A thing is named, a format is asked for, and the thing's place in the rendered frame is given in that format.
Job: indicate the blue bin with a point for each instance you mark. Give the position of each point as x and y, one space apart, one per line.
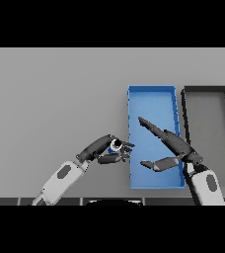
150 105

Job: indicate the blue pipe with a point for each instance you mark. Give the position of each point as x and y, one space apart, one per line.
115 144

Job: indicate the dark grey bin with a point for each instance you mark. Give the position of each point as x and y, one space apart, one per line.
210 131

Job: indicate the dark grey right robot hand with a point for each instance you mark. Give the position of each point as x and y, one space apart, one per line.
173 145

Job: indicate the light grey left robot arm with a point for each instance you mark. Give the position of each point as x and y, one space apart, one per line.
60 179

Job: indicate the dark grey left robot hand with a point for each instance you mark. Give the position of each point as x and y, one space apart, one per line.
96 148

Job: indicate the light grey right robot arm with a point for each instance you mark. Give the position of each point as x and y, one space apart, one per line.
205 184

